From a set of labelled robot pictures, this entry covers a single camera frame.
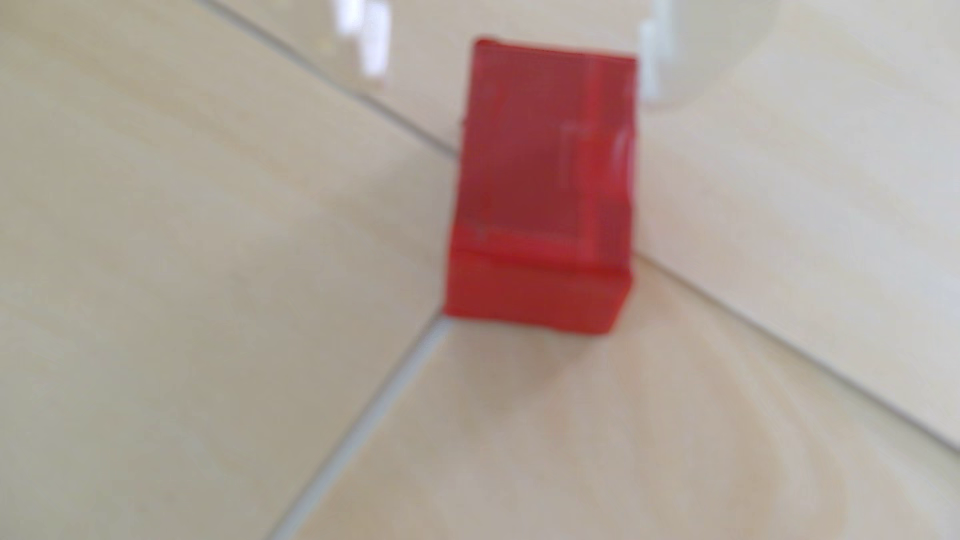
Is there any white smooth gripper finger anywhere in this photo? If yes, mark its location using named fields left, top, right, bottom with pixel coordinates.
left=637, top=0, right=783, bottom=110

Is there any red block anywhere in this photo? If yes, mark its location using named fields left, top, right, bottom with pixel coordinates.
left=442, top=37, right=640, bottom=335

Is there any white serrated gripper finger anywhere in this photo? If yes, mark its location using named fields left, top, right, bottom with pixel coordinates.
left=300, top=0, right=393, bottom=95

